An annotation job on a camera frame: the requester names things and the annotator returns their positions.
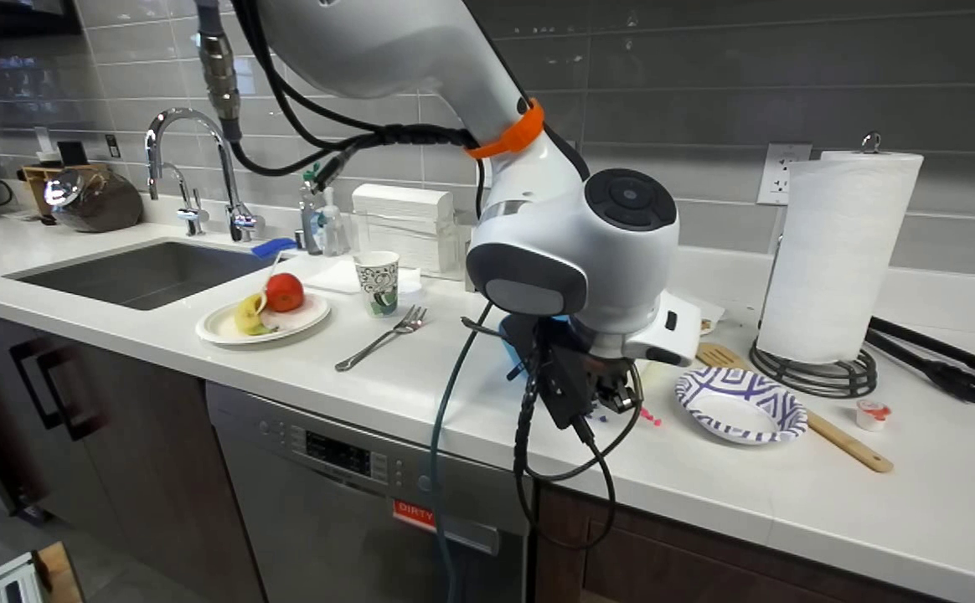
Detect dark brown round pot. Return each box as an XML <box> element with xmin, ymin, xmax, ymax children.
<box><xmin>12</xmin><ymin>160</ymin><xmax>152</xmax><ymax>237</ymax></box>

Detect wooden board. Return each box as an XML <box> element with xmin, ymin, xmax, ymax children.
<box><xmin>30</xmin><ymin>538</ymin><xmax>91</xmax><ymax>603</ymax></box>

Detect white paper towel roll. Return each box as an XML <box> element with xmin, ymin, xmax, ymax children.
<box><xmin>755</xmin><ymin>146</ymin><xmax>927</xmax><ymax>369</ymax></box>

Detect white round plate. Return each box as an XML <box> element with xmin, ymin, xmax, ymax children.
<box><xmin>190</xmin><ymin>285</ymin><xmax>334</xmax><ymax>350</ymax></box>

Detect yellow banana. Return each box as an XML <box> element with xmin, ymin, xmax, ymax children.
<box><xmin>226</xmin><ymin>292</ymin><xmax>279</xmax><ymax>340</ymax></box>

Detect chrome side sprayer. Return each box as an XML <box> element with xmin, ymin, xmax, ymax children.
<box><xmin>155</xmin><ymin>160</ymin><xmax>211</xmax><ymax>237</ymax></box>

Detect brown wood lower cabinet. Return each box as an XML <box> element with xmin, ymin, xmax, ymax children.
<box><xmin>529</xmin><ymin>480</ymin><xmax>948</xmax><ymax>603</ymax></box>

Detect printed paper cup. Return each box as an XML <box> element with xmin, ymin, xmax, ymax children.
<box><xmin>351</xmin><ymin>249</ymin><xmax>405</xmax><ymax>320</ymax></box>

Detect black kitchen tongs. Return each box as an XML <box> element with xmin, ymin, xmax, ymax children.
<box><xmin>863</xmin><ymin>314</ymin><xmax>975</xmax><ymax>404</ymax></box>

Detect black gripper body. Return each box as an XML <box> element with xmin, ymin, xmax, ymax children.
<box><xmin>526</xmin><ymin>321</ymin><xmax>646</xmax><ymax>437</ymax></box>

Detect small pale cup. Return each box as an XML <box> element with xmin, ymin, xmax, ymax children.
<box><xmin>682</xmin><ymin>298</ymin><xmax>728</xmax><ymax>340</ymax></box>

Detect white wall outlet plate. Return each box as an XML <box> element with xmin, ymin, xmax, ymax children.
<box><xmin>755</xmin><ymin>142</ymin><xmax>818</xmax><ymax>208</ymax></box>

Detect black power cable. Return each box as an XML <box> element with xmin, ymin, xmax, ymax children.
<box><xmin>426</xmin><ymin>298</ymin><xmax>499</xmax><ymax>603</ymax></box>

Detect blue patterned paper plate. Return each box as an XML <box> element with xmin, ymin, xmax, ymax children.
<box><xmin>669</xmin><ymin>365</ymin><xmax>815</xmax><ymax>448</ymax></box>

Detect orange cable strap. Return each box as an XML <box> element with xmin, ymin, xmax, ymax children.
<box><xmin>467</xmin><ymin>98</ymin><xmax>548</xmax><ymax>160</ymax></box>

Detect small sauce cup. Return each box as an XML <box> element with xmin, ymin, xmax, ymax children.
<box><xmin>850</xmin><ymin>400</ymin><xmax>894</xmax><ymax>437</ymax></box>

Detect black cabinet handle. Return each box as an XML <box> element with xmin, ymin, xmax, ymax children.
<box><xmin>6</xmin><ymin>331</ymin><xmax>110</xmax><ymax>446</ymax></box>

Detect black wire towel holder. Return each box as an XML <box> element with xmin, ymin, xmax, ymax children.
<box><xmin>745</xmin><ymin>130</ymin><xmax>882</xmax><ymax>402</ymax></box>

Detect wooden stick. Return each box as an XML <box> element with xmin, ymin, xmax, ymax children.
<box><xmin>694</xmin><ymin>340</ymin><xmax>899</xmax><ymax>480</ymax></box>

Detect steel kitchen sink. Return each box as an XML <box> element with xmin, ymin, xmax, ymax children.
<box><xmin>3</xmin><ymin>237</ymin><xmax>273</xmax><ymax>314</ymax></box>

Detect stainless steel dishwasher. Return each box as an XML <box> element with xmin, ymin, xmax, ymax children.
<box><xmin>201</xmin><ymin>382</ymin><xmax>540</xmax><ymax>603</ymax></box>

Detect red apple with sticker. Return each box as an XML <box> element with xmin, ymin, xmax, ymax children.
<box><xmin>260</xmin><ymin>268</ymin><xmax>308</xmax><ymax>314</ymax></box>

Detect chrome kitchen faucet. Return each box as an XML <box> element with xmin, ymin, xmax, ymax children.
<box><xmin>140</xmin><ymin>103</ymin><xmax>267</xmax><ymax>246</ymax></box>

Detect folded white paper towels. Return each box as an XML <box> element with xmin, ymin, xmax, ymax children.
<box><xmin>348</xmin><ymin>181</ymin><xmax>463</xmax><ymax>246</ymax></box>

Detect blue sponge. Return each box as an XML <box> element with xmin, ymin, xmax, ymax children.
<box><xmin>248</xmin><ymin>236</ymin><xmax>303</xmax><ymax>268</ymax></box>

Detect clear soap bottle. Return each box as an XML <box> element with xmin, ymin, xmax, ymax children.
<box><xmin>293</xmin><ymin>165</ymin><xmax>344</xmax><ymax>259</ymax></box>

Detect dark lower cabinet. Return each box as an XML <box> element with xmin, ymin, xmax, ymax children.
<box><xmin>0</xmin><ymin>302</ymin><xmax>267</xmax><ymax>603</ymax></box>

